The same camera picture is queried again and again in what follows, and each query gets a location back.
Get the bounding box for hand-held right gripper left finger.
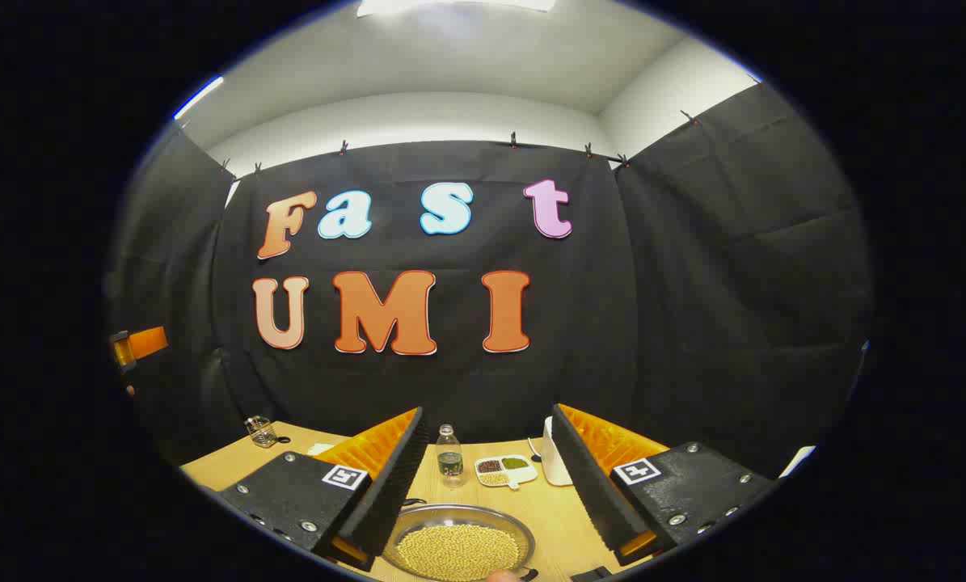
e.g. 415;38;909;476
216;407;432;572

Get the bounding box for steel pot with black handle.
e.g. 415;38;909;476
382;501;540;582

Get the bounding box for white divided dish of beans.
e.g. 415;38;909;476
475;454;539;491

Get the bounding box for wide ceiling light panel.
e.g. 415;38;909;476
357;0;556;17

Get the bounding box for black backdrop cloth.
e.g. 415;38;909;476
104;81;873;479

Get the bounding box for pile of yellow soybeans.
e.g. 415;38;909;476
396;524;521;581

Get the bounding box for clear plastic water bottle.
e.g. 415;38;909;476
437;424;465;488

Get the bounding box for narrow ceiling light strip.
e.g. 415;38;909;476
174;77;225;120

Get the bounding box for white toaster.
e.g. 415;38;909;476
542;416;574;487

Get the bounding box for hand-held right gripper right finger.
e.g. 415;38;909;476
550;403;777;567

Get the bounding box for row of black cloth clips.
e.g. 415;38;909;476
220;109;702;175

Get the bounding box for wire mesh utensil holder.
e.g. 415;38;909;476
244;415;280;449

